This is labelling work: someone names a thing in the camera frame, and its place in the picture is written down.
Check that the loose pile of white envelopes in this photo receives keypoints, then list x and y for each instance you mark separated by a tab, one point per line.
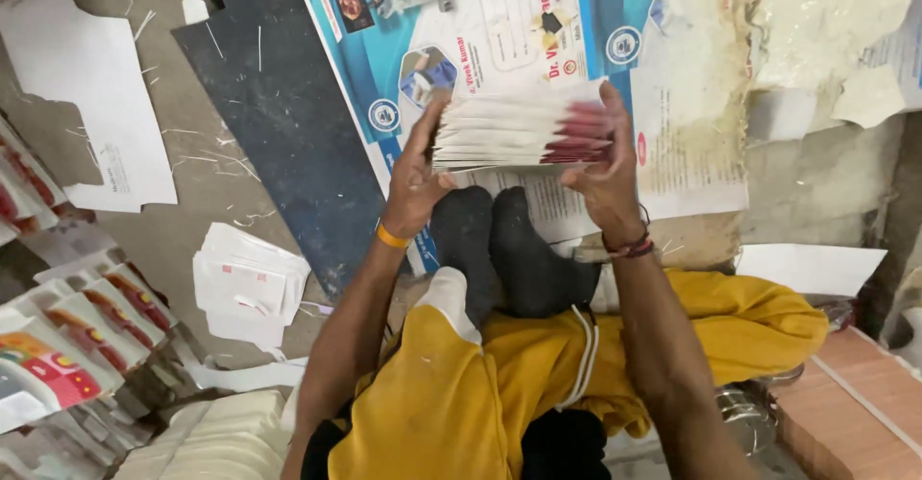
245	289

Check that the white printed paper sheet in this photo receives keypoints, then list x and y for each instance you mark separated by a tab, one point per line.
684	134

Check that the yellow wristband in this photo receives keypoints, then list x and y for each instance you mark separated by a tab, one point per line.
391	237

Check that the person's right hand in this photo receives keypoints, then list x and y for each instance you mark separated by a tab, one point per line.
616	192

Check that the white flat envelope blank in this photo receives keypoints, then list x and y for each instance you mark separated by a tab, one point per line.
79	84

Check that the large blue printed sheet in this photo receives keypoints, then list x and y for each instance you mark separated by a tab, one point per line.
403	26

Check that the black sock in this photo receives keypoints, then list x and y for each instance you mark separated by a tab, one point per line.
467	242
533	257

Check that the brown carton box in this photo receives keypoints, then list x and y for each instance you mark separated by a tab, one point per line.
853	415

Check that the cream paper stack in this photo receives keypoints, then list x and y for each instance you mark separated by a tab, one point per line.
209	440

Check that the stack of white envelopes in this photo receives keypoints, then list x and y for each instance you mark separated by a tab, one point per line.
504	134

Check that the row of red printed envelopes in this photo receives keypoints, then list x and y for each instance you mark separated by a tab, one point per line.
72	336

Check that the yellow trousers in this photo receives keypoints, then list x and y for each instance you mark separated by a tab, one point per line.
461	393

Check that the steel container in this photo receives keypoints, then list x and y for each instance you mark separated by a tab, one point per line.
745	415

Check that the plain white paper sheet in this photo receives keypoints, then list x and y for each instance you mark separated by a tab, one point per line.
807	267

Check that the person's left hand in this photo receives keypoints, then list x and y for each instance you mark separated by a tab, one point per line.
407	188

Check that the dark grey board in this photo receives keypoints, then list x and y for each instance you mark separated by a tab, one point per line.
288	120

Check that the torn stained paper cover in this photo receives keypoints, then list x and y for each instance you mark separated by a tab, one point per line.
821	26

